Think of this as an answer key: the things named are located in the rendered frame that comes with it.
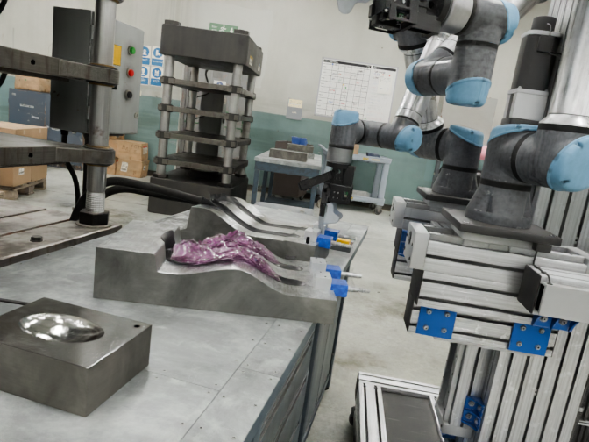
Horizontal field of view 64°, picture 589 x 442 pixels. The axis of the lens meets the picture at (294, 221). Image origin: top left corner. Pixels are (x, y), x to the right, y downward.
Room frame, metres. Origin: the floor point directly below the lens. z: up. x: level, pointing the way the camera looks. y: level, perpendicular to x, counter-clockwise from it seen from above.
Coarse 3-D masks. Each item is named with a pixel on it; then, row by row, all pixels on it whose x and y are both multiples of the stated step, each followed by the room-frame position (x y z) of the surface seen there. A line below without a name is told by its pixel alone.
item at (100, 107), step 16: (96, 0) 1.50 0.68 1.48; (96, 16) 1.50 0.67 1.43; (112, 16) 1.51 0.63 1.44; (96, 32) 1.50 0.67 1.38; (112, 32) 1.52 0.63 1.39; (96, 48) 1.50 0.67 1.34; (112, 48) 1.52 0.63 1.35; (112, 64) 1.53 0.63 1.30; (96, 96) 1.50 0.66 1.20; (96, 112) 1.50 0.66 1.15; (96, 128) 1.50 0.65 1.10; (96, 144) 1.50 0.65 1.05; (96, 176) 1.50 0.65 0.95; (96, 192) 1.50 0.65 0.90; (96, 208) 1.50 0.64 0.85; (80, 224) 1.48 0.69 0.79; (96, 224) 1.49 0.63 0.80
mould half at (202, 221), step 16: (192, 208) 1.32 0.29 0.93; (208, 208) 1.32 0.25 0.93; (176, 224) 1.38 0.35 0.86; (192, 224) 1.32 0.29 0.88; (208, 224) 1.31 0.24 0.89; (224, 224) 1.30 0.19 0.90; (256, 224) 1.42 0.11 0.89; (288, 224) 1.49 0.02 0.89; (256, 240) 1.28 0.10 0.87; (272, 240) 1.27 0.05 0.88; (288, 240) 1.26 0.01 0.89; (304, 240) 1.28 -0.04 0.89; (304, 256) 1.25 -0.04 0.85; (320, 256) 1.34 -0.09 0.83
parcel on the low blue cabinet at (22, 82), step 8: (16, 80) 7.41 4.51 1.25; (24, 80) 7.40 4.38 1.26; (32, 80) 7.40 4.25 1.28; (40, 80) 7.43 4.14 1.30; (48, 80) 7.63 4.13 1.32; (16, 88) 7.43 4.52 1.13; (24, 88) 7.42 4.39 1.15; (32, 88) 7.40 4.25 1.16; (40, 88) 7.44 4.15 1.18; (48, 88) 7.64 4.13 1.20
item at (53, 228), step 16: (0, 208) 1.56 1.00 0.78; (16, 208) 1.59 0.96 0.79; (32, 208) 1.62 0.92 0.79; (0, 224) 1.38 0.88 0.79; (16, 224) 1.40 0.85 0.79; (32, 224) 1.43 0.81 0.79; (48, 224) 1.46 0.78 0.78; (64, 224) 1.48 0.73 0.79; (112, 224) 1.56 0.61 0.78; (0, 240) 1.23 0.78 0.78; (16, 240) 1.24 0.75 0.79; (32, 240) 1.26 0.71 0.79; (48, 240) 1.28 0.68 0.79; (64, 240) 1.31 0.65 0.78; (80, 240) 1.37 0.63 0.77; (0, 256) 1.11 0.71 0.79; (16, 256) 1.14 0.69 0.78; (32, 256) 1.19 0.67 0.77
